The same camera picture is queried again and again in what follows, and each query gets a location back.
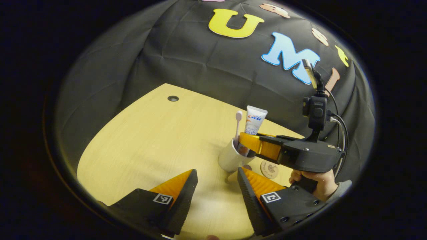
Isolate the black cable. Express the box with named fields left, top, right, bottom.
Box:
left=325, top=88, right=349, bottom=179

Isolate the white cup with wooden handle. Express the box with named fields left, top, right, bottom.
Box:
left=218, top=138, right=256, bottom=184

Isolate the wooden desktop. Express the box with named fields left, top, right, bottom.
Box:
left=77, top=83, right=306, bottom=240

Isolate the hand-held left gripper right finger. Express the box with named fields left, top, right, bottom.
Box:
left=237, top=167, right=329, bottom=236

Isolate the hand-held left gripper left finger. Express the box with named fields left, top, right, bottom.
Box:
left=108, top=169, right=198, bottom=238

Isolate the white toothpaste tube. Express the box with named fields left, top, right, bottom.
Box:
left=238, top=106, right=268, bottom=156

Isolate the pink toothbrush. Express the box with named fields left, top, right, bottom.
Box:
left=234, top=111, right=243, bottom=147

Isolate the black backdrop cloth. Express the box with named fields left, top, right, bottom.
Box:
left=55, top=0, right=376, bottom=182

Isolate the round wooden coaster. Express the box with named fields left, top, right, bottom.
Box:
left=260, top=161, right=279, bottom=179

